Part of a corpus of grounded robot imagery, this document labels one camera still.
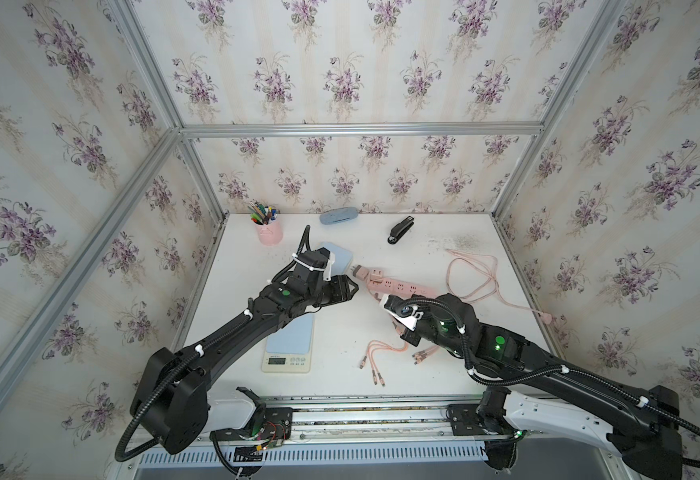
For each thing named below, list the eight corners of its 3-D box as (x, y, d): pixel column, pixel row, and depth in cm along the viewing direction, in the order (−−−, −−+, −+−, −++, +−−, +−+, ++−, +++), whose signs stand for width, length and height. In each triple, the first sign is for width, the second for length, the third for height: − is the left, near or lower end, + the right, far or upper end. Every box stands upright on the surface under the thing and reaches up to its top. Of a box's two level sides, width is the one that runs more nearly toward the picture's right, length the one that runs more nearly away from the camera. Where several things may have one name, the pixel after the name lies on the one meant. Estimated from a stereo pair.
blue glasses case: (323, 227, 118) (322, 223, 116) (318, 216, 122) (318, 212, 120) (358, 218, 121) (358, 214, 120) (353, 208, 125) (353, 204, 123)
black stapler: (385, 241, 114) (386, 233, 110) (406, 221, 121) (407, 214, 117) (392, 246, 112) (394, 238, 109) (413, 225, 119) (415, 218, 116)
